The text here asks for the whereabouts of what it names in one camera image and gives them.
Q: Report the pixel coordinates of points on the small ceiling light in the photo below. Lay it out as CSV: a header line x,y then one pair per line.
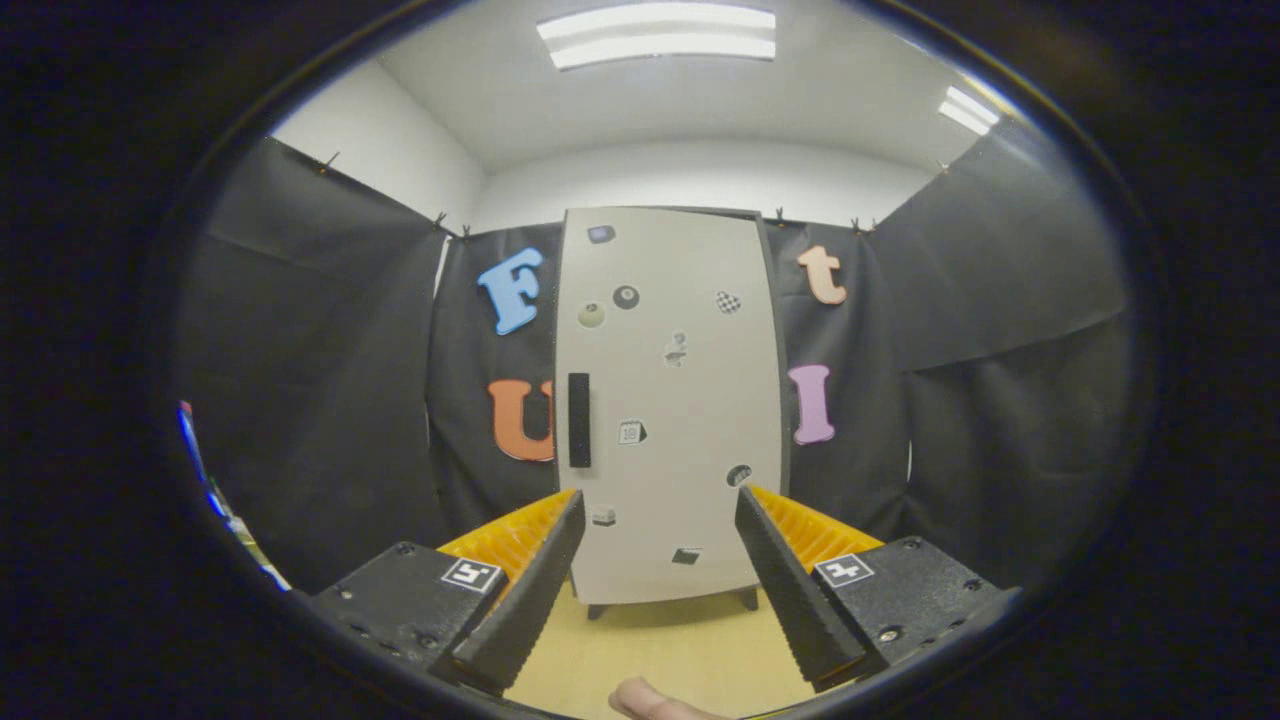
x,y
968,110

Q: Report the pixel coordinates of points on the grey shoe cabinet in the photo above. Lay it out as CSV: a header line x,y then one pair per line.
x,y
749,599

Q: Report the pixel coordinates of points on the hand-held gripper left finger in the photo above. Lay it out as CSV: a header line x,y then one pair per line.
x,y
525,610

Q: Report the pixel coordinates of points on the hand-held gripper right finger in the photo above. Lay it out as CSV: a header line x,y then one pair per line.
x,y
790,590

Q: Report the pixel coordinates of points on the black backdrop cloth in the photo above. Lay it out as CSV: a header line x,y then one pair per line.
x,y
330,380

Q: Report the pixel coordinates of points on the large ceiling light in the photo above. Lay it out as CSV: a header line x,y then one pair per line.
x,y
655,35

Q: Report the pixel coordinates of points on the blue and white object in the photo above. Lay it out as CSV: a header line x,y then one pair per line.
x,y
190,430

